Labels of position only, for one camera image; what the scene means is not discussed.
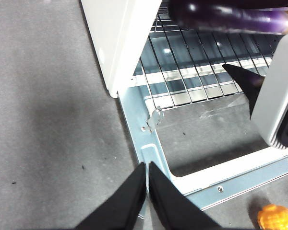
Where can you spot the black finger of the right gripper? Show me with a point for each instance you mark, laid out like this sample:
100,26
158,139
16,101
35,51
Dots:
278,3
247,81

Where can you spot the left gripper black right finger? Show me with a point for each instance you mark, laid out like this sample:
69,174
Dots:
172,206

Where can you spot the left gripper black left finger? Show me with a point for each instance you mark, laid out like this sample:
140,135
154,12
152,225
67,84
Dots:
124,206

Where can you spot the purple eggplant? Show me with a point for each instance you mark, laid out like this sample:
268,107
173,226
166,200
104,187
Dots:
230,20

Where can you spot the cream white Toshiba toaster oven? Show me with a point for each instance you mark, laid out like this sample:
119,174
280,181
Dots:
105,36

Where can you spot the orange corn cob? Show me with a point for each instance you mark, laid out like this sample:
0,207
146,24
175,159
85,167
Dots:
276,218

